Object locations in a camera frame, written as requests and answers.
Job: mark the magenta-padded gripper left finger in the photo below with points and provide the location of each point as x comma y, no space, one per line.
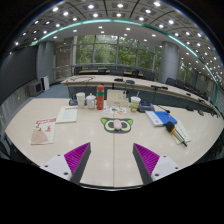
77,157

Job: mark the white notebook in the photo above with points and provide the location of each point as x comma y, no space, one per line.
184,131

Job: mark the pink computer mouse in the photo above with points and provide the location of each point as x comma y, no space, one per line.
117,125

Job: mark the white air purifier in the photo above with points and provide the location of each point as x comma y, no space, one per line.
45,83

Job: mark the black cat-face mouse pad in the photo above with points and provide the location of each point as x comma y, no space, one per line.
107,125

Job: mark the black desk microphone units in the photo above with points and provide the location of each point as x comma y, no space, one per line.
130,81

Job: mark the dark office chairs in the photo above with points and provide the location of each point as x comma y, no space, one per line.
170,81

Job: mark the dark conference microphone unit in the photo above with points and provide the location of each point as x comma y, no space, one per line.
146,107
72,101

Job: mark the stack of white paper cups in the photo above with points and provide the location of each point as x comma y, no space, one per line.
80,100

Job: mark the beige cardboard box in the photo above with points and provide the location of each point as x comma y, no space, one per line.
116,98

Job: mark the red bottle with green band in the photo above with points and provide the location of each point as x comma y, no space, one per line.
100,98

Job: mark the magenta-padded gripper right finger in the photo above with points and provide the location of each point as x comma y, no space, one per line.
146,158

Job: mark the blue and white book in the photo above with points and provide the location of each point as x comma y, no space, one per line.
161,118

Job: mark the white paper booklet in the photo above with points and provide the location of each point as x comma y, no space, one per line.
67,114

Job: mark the round ceiling lights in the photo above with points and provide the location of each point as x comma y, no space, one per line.
90,6

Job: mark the green printed cup with straw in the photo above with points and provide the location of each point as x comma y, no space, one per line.
135,104

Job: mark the colourful sticker sheet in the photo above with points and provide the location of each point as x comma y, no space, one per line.
115,110

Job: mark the white lidded mug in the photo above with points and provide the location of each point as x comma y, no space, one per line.
91,101

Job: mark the red and white magazine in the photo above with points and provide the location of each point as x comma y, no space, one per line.
43,131

